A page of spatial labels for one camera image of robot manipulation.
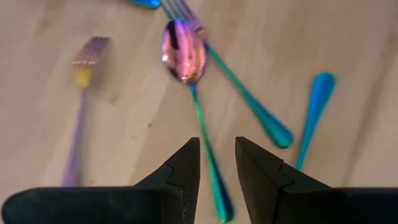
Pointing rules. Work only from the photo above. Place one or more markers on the iridescent rainbow fork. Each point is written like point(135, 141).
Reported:
point(264, 118)

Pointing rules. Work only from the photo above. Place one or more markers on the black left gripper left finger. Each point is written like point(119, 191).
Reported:
point(93, 207)

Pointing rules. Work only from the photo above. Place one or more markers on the pink-bowl iridescent spoon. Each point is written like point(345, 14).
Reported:
point(185, 53)

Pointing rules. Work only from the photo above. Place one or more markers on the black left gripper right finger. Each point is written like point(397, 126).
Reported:
point(311, 207)

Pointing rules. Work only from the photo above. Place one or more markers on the iridescent rainbow spoon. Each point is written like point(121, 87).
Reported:
point(146, 3)

